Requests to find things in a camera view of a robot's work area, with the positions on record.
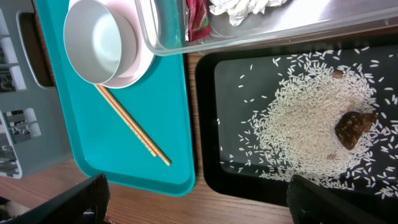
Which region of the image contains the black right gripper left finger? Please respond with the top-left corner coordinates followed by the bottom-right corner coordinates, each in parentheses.
top-left (1, 174), bottom-right (110, 224)

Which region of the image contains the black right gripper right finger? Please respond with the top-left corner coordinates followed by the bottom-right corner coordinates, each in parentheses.
top-left (287, 175), bottom-right (384, 224)

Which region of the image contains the grey metal bowl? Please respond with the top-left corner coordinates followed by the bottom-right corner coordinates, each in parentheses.
top-left (63, 0), bottom-right (137, 84)

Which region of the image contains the white tissue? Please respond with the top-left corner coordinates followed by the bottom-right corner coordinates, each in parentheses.
top-left (209, 0), bottom-right (287, 27)

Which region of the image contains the grey plastic dishwasher rack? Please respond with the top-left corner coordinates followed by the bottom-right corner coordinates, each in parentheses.
top-left (1, 0), bottom-right (72, 179)

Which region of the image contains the clear plastic waste bin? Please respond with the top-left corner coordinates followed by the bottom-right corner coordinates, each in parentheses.
top-left (135, 0), bottom-right (397, 56)

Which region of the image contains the teal plastic serving tray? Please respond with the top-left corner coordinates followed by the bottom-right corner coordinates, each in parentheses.
top-left (35, 0), bottom-right (195, 196)

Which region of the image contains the pile of white rice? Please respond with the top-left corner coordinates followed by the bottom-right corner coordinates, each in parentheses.
top-left (221, 47), bottom-right (397, 199)

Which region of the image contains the brown food scrap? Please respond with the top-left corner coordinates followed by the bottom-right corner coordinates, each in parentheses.
top-left (335, 111), bottom-right (378, 151)

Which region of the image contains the black rectangular tray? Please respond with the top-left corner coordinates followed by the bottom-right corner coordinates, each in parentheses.
top-left (195, 33), bottom-right (397, 206)

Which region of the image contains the right wooden chopstick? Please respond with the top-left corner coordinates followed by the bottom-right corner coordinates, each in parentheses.
top-left (94, 85), bottom-right (171, 166)

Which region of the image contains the wooden chopstick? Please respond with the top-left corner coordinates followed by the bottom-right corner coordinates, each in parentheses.
top-left (94, 85), bottom-right (157, 157)
top-left (94, 85), bottom-right (171, 166)

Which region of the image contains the left wooden chopstick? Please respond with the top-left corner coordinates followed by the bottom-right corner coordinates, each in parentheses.
top-left (94, 85), bottom-right (157, 157)

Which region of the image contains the large white round plate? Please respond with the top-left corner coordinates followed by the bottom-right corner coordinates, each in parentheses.
top-left (67, 0), bottom-right (156, 90)

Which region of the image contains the red snack wrapper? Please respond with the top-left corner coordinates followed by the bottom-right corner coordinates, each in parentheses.
top-left (185, 0), bottom-right (210, 42)

